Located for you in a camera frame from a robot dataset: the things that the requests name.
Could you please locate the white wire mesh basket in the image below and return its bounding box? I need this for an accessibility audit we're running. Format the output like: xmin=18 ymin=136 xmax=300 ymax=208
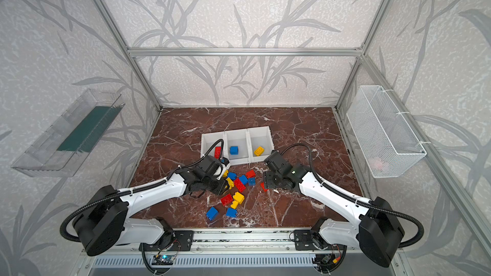
xmin=347 ymin=85 xmax=427 ymax=178

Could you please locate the left white sorting bin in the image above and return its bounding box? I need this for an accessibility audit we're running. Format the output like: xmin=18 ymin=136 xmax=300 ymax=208
xmin=201 ymin=132 xmax=230 ymax=158

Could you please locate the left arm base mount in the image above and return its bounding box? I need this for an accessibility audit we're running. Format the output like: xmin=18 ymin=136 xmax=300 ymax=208
xmin=139 ymin=230 xmax=194 ymax=252

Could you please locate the long red lego brick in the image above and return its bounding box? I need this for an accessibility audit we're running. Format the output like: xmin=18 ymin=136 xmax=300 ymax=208
xmin=214 ymin=146 xmax=222 ymax=159

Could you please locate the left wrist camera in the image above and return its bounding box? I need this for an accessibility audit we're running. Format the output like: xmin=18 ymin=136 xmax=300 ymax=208
xmin=220 ymin=157 xmax=230 ymax=167

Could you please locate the green circuit board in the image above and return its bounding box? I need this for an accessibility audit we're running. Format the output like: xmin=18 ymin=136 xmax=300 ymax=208
xmin=151 ymin=254 xmax=176 ymax=267

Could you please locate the large yellow lego brick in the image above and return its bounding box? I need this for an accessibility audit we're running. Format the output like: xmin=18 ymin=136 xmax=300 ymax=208
xmin=226 ymin=178 xmax=235 ymax=189

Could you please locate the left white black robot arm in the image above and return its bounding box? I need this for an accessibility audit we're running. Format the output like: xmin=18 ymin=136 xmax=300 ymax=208
xmin=60 ymin=155 xmax=231 ymax=256

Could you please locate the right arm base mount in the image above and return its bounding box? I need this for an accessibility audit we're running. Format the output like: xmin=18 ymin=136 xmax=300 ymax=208
xmin=288 ymin=229 xmax=347 ymax=253

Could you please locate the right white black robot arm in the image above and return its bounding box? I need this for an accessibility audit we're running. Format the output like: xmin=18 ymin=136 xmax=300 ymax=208
xmin=263 ymin=150 xmax=425 ymax=268

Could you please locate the white sorting bin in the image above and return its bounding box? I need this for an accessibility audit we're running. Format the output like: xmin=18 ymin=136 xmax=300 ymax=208
xmin=248 ymin=126 xmax=275 ymax=163
xmin=201 ymin=132 xmax=230 ymax=158
xmin=225 ymin=129 xmax=250 ymax=166

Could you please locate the middle white sorting bin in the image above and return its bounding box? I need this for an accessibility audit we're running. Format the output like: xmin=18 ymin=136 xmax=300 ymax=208
xmin=225 ymin=129 xmax=250 ymax=166

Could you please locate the aluminium front rail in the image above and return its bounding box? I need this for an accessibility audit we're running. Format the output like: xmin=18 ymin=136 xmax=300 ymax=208
xmin=80 ymin=227 xmax=404 ymax=256

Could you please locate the right white sorting bin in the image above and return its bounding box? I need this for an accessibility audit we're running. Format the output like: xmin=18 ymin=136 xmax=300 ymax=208
xmin=248 ymin=126 xmax=275 ymax=163

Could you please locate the clear plastic wall tray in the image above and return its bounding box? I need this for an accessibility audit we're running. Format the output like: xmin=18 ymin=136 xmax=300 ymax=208
xmin=12 ymin=89 xmax=125 ymax=178

